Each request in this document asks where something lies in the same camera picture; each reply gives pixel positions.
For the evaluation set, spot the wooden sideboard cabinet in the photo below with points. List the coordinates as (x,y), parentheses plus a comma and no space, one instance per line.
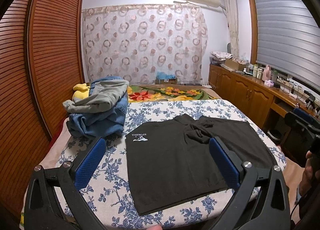
(262,105)

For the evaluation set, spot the colourful floral blanket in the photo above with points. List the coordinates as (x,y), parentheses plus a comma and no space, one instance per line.
(169,93)

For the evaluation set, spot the cardboard box with blue cloth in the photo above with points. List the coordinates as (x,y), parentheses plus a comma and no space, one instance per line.
(162,78)

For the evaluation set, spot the blue denim jeans stack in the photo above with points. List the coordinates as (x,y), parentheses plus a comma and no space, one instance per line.
(102,124)

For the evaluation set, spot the black pants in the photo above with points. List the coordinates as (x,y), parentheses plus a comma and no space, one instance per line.
(169,162)

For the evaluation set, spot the blue floral white bedsheet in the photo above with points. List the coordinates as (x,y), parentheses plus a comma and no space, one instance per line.
(108,192)

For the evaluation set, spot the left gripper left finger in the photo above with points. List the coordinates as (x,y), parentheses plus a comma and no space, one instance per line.
(42,207)

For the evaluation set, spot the grey folded garment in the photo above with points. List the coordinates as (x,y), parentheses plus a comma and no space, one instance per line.
(105,95)

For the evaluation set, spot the pink circle patterned curtain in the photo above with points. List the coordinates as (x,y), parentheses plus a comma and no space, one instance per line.
(138,42)

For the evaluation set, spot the brown louvered wardrobe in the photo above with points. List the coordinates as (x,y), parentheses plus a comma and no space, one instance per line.
(40,64)

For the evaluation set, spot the pink bottle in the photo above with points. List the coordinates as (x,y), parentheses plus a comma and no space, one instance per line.
(266,73)

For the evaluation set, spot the yellow plush toy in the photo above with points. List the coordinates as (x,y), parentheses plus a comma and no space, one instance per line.
(81,91)

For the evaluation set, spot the beige side curtain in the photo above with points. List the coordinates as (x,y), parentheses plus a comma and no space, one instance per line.
(233,23)

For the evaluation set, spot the grey window blind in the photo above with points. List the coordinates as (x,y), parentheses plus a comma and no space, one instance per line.
(288,39)

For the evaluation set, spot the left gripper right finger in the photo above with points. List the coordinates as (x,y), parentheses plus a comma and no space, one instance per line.
(260,199)

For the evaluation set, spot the person's right hand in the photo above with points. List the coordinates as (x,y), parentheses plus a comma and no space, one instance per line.
(306,182)

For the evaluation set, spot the folded floral cloth pile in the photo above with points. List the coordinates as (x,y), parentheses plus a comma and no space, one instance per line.
(220,57)

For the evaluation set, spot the cardboard box on cabinet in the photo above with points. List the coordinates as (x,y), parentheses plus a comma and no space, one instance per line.
(235,65)

